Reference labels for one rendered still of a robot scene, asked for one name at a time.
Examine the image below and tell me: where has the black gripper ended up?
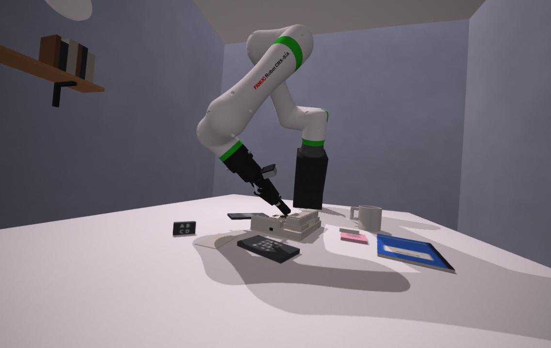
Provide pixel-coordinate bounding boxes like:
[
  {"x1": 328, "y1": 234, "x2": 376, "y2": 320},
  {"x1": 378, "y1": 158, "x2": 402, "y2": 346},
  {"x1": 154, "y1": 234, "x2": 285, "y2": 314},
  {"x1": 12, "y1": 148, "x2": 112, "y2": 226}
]
[{"x1": 236, "y1": 158, "x2": 291, "y2": 216}]

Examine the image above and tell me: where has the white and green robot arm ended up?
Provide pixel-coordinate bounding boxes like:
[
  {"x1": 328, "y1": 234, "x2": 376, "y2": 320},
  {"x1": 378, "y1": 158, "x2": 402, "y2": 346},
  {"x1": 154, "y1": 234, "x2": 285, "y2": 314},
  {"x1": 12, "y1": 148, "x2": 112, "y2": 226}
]
[{"x1": 197, "y1": 25, "x2": 328, "y2": 173}]

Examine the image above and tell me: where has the grey mug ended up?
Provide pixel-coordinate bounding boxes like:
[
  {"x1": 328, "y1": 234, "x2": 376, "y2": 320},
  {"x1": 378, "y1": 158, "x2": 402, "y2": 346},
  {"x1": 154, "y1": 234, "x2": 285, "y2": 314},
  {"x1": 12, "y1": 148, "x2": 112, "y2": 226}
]
[{"x1": 350, "y1": 205, "x2": 382, "y2": 232}]

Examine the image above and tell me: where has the blue notebook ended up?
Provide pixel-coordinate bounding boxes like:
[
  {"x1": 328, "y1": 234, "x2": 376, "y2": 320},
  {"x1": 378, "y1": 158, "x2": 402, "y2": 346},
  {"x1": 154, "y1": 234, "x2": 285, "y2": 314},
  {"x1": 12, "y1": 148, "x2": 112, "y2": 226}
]
[{"x1": 377, "y1": 234, "x2": 455, "y2": 274}]

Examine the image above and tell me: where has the pink sticky note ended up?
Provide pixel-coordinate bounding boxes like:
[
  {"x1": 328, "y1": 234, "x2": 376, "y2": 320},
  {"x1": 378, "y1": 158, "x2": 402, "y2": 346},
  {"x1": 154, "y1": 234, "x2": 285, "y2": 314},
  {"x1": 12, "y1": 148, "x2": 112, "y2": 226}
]
[{"x1": 340, "y1": 232, "x2": 367, "y2": 245}]

